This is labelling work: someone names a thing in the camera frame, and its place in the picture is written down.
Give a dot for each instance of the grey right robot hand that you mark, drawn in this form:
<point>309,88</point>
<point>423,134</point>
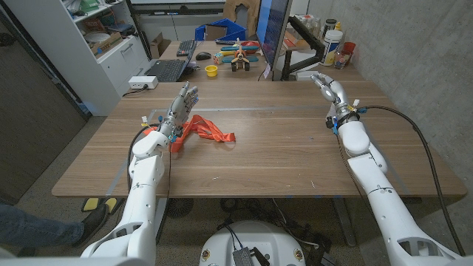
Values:
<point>338,94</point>

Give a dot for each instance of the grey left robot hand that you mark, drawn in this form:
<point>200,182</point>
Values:
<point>179,111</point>

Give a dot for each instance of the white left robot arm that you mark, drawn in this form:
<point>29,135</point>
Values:
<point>142,192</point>

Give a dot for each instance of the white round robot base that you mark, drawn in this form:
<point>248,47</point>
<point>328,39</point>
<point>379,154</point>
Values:
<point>266,240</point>

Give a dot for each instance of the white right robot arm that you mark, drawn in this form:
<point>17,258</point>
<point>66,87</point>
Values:
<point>384,207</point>

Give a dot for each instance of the red orange ribbon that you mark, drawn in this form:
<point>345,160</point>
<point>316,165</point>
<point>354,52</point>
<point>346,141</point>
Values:
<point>210,131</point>

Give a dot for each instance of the clear glass jar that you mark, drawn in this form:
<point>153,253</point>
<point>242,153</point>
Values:
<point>341,60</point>

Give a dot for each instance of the small white box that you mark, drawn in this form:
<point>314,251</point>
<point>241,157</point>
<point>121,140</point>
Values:
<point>305,76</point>

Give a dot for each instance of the black laptop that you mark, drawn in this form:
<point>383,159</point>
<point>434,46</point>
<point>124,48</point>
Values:
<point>168,69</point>

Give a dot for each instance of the white power strip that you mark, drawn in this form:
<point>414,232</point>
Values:
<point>143,82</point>

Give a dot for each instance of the white wipes canister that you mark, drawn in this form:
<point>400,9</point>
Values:
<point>330,48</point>

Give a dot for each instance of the red plastic cup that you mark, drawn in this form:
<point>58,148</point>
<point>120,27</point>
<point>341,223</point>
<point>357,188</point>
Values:
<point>349,47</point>

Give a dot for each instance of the small yellow cup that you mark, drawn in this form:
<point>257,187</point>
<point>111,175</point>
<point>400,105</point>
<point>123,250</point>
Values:
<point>211,71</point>

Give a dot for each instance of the black computer mouse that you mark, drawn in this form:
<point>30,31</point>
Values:
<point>203,56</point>

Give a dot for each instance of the black keyboard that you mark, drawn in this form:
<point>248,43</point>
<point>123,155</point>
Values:
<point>186,48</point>

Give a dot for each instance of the colourful toy block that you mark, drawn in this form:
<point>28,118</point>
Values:
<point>218,58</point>

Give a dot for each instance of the small cardboard box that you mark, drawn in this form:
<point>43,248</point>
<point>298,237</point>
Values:
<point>159,46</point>

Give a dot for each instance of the dark lid bottle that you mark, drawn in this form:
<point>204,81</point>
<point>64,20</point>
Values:
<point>329,26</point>

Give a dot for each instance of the wooden toy airplane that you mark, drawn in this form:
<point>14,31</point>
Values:
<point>240,57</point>

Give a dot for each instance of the flat computer monitor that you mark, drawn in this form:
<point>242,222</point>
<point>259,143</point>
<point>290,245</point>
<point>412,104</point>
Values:
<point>271,29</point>

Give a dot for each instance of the black floor fan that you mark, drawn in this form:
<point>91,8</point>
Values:
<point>179,207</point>

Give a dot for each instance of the blue plastic bin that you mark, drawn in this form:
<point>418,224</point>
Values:
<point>231,27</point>

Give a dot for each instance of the brown cardboard sheet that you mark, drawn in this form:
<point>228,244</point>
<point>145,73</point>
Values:
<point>253,11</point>

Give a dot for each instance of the white shelf cabinet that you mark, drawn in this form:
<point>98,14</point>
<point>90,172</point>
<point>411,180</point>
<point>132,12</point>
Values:
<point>74,55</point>

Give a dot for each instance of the yellow floor pad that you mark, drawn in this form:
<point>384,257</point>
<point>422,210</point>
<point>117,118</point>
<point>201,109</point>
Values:
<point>91,204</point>

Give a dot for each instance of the black shoe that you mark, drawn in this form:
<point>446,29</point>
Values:
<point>92,223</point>

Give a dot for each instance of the blue jeans leg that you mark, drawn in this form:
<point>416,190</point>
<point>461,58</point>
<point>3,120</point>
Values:
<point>37,231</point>

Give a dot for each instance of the white robot torso edge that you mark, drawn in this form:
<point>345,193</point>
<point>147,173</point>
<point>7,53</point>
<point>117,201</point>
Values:
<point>55,262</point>

